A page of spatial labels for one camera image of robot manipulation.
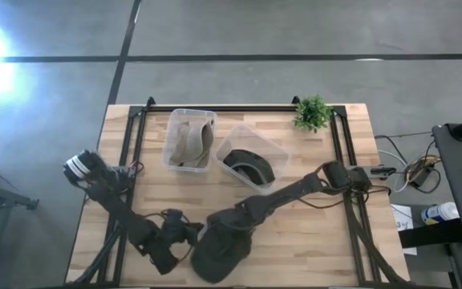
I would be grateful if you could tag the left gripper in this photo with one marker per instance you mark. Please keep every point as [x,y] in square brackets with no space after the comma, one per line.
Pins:
[175,229]

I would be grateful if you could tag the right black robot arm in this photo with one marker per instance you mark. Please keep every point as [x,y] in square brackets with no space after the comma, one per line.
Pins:
[291,190]

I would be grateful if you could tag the black baseball cap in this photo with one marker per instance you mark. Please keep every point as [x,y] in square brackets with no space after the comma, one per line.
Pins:
[219,257]

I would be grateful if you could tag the dark blue-grey baseball cap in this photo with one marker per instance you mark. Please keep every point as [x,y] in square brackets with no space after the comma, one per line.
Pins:
[255,168]

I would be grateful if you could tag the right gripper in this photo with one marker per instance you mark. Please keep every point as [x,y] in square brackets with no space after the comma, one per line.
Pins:
[249,212]

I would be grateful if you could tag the small green potted plant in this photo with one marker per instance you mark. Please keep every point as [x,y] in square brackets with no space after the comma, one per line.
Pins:
[313,113]

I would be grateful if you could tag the black aluminium table frame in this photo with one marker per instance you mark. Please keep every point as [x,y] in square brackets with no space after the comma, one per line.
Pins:
[139,132]

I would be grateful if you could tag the white blue wipes bottle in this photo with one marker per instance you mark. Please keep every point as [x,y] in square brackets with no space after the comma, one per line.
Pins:
[439,212]

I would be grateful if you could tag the clear plastic bin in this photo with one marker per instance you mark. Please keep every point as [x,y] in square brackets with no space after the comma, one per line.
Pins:
[251,138]
[207,116]

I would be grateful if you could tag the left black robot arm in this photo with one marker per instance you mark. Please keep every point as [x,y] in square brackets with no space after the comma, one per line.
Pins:
[110,200]

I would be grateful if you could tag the yellow black power strip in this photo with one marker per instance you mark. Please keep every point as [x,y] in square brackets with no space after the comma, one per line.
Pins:
[422,170]

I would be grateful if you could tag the white paper sheet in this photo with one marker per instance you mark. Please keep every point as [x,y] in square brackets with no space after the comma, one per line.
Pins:
[405,233]

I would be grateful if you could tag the tan baseball cap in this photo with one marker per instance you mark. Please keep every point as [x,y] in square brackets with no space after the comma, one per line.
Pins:
[191,144]

